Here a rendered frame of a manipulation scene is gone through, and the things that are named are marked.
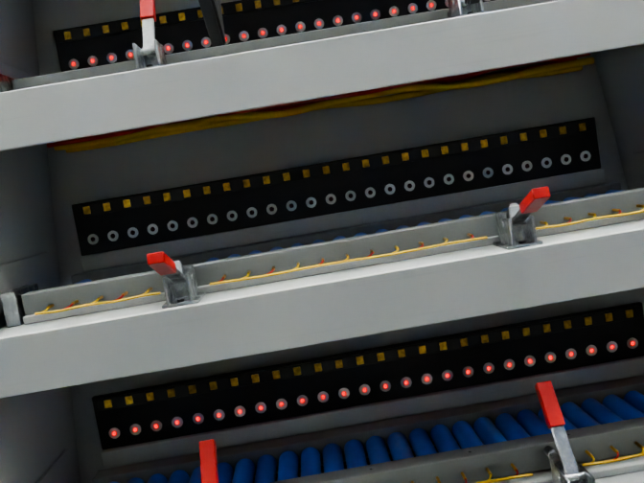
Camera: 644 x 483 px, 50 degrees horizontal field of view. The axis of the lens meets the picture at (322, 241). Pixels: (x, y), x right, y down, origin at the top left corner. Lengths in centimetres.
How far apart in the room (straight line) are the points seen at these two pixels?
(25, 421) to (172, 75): 32
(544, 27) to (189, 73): 29
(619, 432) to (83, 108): 50
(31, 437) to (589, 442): 47
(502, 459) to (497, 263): 16
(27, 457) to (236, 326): 23
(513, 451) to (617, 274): 16
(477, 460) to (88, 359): 32
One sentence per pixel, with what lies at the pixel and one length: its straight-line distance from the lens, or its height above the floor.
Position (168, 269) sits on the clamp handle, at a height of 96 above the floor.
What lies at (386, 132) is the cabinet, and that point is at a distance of 76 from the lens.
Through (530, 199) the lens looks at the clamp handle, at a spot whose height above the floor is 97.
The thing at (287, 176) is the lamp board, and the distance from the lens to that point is 71.
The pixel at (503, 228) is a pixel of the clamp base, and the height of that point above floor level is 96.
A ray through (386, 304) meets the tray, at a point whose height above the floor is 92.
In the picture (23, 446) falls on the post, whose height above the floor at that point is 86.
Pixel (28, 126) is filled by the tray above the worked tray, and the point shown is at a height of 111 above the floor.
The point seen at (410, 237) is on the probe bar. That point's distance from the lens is 58.
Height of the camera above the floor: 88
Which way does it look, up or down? 11 degrees up
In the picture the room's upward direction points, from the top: 10 degrees counter-clockwise
